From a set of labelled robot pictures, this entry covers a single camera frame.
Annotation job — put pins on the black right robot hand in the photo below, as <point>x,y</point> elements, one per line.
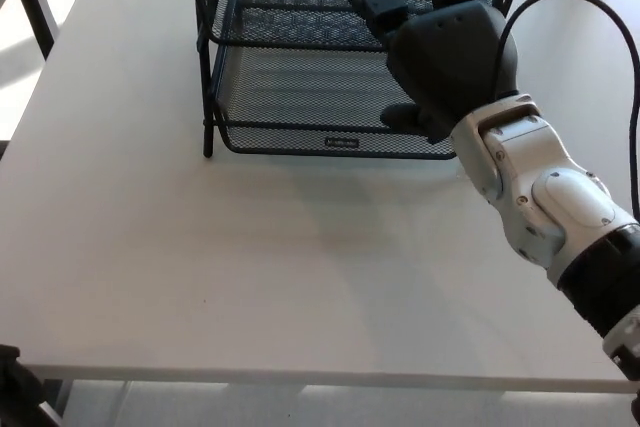
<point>450,57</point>

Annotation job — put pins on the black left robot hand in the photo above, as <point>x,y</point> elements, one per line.
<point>20,387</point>

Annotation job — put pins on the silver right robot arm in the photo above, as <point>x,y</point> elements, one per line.
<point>545,192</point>

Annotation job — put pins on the grey desk leg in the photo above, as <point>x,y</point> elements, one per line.
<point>60,402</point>

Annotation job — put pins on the white side table black leg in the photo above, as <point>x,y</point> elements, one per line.
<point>37,17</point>

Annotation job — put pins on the black metal organizer rack frame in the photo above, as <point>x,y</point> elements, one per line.
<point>207,97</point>

